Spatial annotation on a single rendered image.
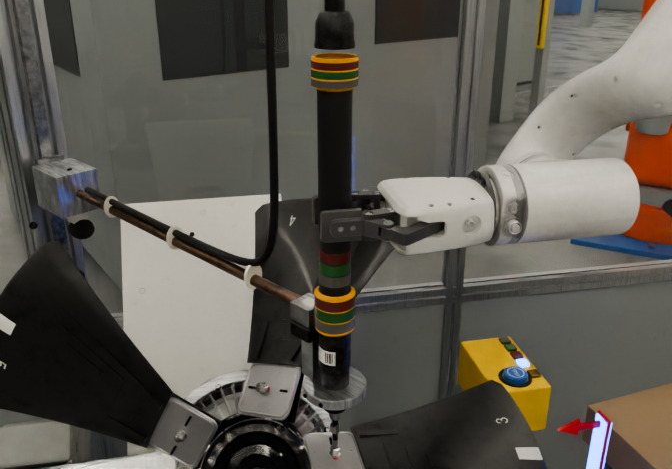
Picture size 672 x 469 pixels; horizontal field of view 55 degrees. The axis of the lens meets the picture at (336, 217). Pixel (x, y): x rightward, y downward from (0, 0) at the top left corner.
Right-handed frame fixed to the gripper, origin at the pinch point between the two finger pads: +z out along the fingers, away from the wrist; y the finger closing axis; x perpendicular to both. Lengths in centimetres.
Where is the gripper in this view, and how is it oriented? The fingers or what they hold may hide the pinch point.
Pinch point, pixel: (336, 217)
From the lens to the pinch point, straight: 65.0
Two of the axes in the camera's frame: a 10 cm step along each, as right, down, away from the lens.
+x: 0.0, -9.3, -3.7
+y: -2.0, -3.6, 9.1
